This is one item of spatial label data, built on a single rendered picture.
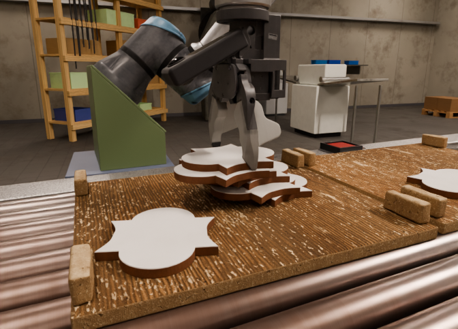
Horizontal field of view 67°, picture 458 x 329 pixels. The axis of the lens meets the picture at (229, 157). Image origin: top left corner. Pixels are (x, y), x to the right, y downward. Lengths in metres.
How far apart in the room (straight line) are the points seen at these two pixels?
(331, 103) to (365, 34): 5.24
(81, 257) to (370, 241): 0.30
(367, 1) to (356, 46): 1.22
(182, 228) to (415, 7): 11.90
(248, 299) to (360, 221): 0.20
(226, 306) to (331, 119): 5.70
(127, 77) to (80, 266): 0.69
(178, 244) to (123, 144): 0.58
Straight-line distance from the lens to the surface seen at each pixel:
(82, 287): 0.32
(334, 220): 0.46
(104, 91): 0.90
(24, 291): 0.40
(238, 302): 0.34
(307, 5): 9.91
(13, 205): 0.64
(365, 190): 0.59
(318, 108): 5.80
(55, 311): 0.36
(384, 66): 11.41
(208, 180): 0.44
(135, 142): 0.93
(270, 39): 0.50
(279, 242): 0.40
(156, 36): 0.98
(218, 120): 0.53
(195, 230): 0.40
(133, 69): 0.96
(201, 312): 0.33
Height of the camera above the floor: 1.12
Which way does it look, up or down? 14 degrees down
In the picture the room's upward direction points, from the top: straight up
